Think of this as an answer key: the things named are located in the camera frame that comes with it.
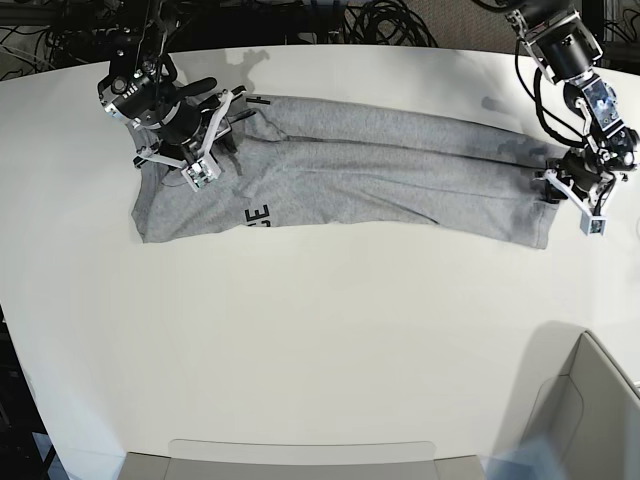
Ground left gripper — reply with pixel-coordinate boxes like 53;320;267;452
533;152;620;216

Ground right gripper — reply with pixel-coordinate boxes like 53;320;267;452
132;85;257;169

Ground grey T-shirt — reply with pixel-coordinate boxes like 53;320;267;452
132;97;563;249

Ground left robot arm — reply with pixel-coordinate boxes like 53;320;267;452
497;1;639;232

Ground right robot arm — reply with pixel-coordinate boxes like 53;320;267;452
97;1;255;189

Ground grey bin at right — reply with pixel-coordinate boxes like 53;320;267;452
486;331;639;479

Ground grey bin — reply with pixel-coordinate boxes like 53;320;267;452
118;439;486;479
486;331;639;479

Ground grey bin at bottom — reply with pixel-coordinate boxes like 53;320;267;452
118;439;486;479

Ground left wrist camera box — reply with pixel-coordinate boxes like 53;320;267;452
580;214;607;236

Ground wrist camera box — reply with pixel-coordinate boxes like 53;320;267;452
580;214;607;236
181;153;222;192

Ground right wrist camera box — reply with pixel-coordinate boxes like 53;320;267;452
181;153;222;192

